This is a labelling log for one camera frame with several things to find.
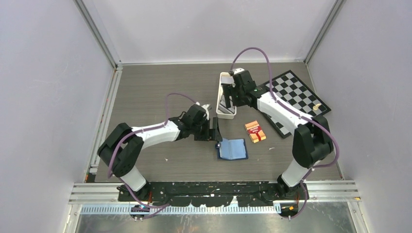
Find red orange card pack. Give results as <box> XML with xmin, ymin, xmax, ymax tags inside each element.
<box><xmin>244</xmin><ymin>120</ymin><xmax>266</xmax><ymax>143</ymax></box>

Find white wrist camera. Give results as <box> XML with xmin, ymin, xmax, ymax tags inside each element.
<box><xmin>228</xmin><ymin>68</ymin><xmax>245</xmax><ymax>77</ymax></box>
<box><xmin>195</xmin><ymin>101</ymin><xmax>210</xmax><ymax>120</ymax></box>

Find aluminium frame rail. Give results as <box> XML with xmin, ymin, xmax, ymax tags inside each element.
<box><xmin>69</xmin><ymin>183</ymin><xmax>121</xmax><ymax>204</ymax></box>

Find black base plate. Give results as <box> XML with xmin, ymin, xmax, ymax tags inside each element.
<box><xmin>117</xmin><ymin>181</ymin><xmax>308</xmax><ymax>207</ymax></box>

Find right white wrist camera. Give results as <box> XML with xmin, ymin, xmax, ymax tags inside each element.
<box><xmin>228</xmin><ymin>68</ymin><xmax>245</xmax><ymax>77</ymax></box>

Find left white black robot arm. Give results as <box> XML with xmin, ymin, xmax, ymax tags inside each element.
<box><xmin>97</xmin><ymin>103</ymin><xmax>223</xmax><ymax>201</ymax></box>

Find silver card at tray end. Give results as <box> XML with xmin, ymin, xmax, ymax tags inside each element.
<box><xmin>220</xmin><ymin>75</ymin><xmax>234</xmax><ymax>84</ymax></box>

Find blue card holder wallet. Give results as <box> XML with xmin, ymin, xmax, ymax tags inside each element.
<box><xmin>215</xmin><ymin>138</ymin><xmax>248</xmax><ymax>161</ymax></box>

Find black white chessboard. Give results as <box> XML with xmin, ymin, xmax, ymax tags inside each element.
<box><xmin>260</xmin><ymin>70</ymin><xmax>332</xmax><ymax>139</ymax></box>

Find grey cards in tray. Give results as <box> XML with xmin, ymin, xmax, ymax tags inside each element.
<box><xmin>218</xmin><ymin>94</ymin><xmax>235</xmax><ymax>115</ymax></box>

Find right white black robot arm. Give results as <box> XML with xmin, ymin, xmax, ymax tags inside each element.
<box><xmin>223</xmin><ymin>68</ymin><xmax>340</xmax><ymax>199</ymax></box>

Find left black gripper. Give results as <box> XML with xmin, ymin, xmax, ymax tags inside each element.
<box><xmin>190</xmin><ymin>116</ymin><xmax>222</xmax><ymax>141</ymax></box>

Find beige chess piece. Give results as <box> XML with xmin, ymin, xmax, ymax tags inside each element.
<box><xmin>312</xmin><ymin>103</ymin><xmax>322</xmax><ymax>111</ymax></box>

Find white plastic tray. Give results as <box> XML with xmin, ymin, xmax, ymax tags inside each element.
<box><xmin>216</xmin><ymin>72</ymin><xmax>237</xmax><ymax>120</ymax></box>

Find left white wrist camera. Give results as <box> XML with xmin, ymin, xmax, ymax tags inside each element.
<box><xmin>195</xmin><ymin>101</ymin><xmax>210</xmax><ymax>120</ymax></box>

